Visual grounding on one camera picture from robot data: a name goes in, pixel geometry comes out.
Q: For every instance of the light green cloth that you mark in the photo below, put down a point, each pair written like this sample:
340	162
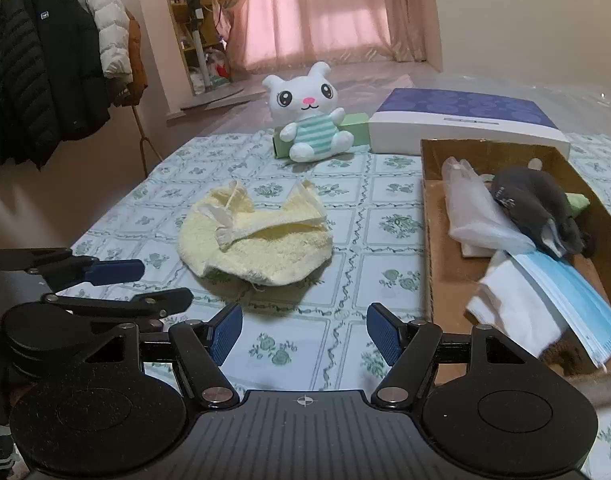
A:
579	205

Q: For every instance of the white puffer jacket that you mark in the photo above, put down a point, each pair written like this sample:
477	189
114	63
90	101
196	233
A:
110	25

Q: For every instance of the brown cardboard box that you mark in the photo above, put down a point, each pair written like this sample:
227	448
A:
445	270

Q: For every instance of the yellow towel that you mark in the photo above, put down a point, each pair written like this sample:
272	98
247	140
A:
265	250

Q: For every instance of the pink curtain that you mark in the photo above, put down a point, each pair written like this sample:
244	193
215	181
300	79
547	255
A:
325	10

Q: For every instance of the floral tablecloth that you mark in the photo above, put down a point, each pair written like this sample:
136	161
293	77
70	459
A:
365	210

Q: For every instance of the clear plastic bag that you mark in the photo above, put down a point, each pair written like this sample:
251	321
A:
470	205

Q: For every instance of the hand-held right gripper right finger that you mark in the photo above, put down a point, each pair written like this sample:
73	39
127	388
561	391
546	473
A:
384	335

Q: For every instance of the dark grey cloth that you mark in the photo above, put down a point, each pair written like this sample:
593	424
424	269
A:
530	205

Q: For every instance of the black puffer jacket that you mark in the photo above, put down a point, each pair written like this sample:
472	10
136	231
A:
10	85
70	70

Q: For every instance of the white plush cat toy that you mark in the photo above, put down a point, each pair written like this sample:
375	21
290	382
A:
305	110

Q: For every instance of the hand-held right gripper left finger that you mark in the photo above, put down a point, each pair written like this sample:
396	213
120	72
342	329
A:
225	335

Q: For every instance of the wooden bookshelf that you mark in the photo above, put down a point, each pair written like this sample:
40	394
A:
178	5

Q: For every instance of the white cloth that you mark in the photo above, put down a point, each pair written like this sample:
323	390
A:
515	305

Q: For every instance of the blue face mask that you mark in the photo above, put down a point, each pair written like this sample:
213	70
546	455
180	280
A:
575	295

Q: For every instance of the brown jacket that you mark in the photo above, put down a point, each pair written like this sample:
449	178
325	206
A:
135	60

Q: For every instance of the green tissue box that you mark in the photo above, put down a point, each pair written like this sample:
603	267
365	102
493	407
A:
358	127

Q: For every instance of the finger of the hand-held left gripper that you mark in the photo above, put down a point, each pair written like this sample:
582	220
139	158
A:
115	271
135	305

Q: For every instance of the white and purple box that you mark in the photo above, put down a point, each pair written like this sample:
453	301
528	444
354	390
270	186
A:
460	115

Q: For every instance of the standing fan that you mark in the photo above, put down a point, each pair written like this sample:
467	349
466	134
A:
200	50

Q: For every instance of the metal clothes rack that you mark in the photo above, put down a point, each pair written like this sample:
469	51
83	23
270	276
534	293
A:
145	140

